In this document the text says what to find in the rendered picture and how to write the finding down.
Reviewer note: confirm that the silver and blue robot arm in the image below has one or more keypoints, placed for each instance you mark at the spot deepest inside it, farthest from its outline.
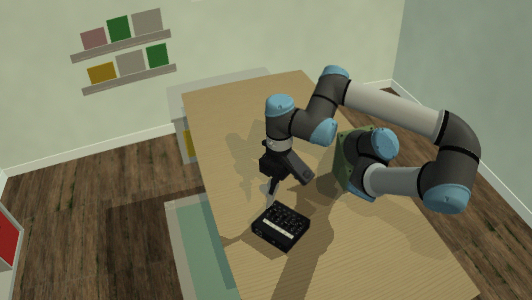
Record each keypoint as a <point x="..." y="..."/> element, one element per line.
<point x="443" y="185"/>

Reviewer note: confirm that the black lighting desk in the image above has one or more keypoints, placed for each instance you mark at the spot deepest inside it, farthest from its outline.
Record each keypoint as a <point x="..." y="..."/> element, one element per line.
<point x="274" y="226"/>

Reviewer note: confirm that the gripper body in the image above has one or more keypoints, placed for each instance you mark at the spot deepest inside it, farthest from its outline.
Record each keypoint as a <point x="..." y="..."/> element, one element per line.
<point x="270" y="164"/>

